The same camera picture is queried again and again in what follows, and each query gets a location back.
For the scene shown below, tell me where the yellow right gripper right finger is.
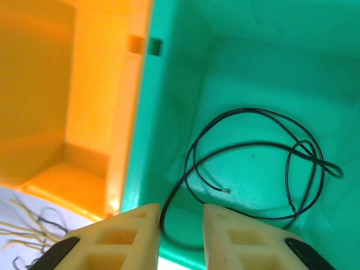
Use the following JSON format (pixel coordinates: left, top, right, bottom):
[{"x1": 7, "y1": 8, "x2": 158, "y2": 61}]
[{"x1": 202, "y1": 204, "x2": 335, "y2": 270}]

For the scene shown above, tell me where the green plastic bin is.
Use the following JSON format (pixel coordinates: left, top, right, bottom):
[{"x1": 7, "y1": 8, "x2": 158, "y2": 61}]
[{"x1": 120, "y1": 0, "x2": 360, "y2": 270}]

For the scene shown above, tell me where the thin black cable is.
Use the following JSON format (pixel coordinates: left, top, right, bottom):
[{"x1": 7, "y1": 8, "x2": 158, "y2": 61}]
[
  {"x1": 184, "y1": 108, "x2": 326, "y2": 223},
  {"x1": 159, "y1": 139, "x2": 343, "y2": 251},
  {"x1": 12, "y1": 254, "x2": 43, "y2": 270},
  {"x1": 36, "y1": 207, "x2": 70, "y2": 240}
]

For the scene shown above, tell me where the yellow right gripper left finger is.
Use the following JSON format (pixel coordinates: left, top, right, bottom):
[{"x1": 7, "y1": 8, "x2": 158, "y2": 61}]
[{"x1": 36, "y1": 202, "x2": 161, "y2": 270}]

